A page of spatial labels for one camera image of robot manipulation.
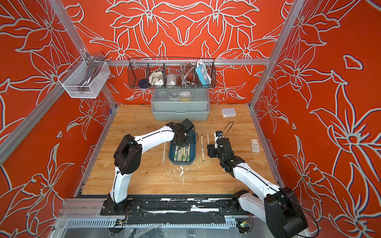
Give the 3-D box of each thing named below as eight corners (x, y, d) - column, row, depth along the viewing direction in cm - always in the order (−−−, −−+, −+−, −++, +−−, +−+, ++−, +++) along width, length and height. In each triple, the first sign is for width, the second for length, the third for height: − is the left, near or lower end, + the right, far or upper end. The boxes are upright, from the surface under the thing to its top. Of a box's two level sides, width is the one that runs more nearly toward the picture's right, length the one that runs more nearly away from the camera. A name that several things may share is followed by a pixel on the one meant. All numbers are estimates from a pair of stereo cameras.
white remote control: (251, 152, 95) (253, 150, 93) (250, 139, 101) (252, 137, 99) (259, 153, 94) (260, 151, 92) (257, 140, 100) (258, 139, 99)
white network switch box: (223, 117, 114) (223, 115, 113) (221, 109, 120) (222, 107, 118) (236, 117, 114) (236, 115, 113) (234, 109, 120) (234, 107, 118)
